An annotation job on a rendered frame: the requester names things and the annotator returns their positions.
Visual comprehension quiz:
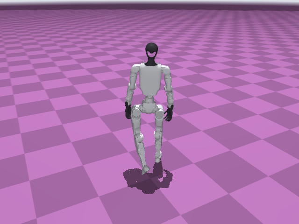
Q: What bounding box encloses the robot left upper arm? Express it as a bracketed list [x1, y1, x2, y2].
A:
[129, 64, 141, 90]

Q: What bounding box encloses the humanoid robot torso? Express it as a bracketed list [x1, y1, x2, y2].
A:
[139, 62, 162, 114]

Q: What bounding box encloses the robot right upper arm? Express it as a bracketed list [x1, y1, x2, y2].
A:
[161, 65, 172, 92]

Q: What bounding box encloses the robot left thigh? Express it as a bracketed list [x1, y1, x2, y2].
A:
[131, 104, 144, 143]

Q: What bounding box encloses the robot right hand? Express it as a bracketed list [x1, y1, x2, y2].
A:
[164, 105, 174, 121]

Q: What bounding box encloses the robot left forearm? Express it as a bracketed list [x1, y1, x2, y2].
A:
[125, 83, 134, 105]

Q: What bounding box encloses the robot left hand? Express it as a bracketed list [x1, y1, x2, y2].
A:
[125, 102, 131, 119]

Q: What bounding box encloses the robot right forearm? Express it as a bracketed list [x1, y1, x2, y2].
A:
[166, 87, 174, 108]

